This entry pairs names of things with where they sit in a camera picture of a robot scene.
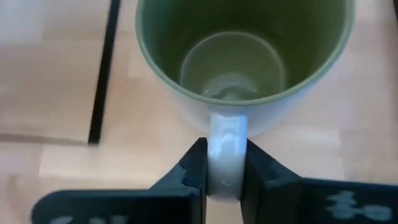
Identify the white mug green interior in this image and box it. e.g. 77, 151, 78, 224
134, 0, 356, 203

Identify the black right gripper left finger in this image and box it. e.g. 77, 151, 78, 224
30, 137, 209, 224

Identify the wooden shelf black metal frame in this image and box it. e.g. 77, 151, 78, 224
0, 0, 122, 146

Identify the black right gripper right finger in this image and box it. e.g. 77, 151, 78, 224
240, 138, 398, 224

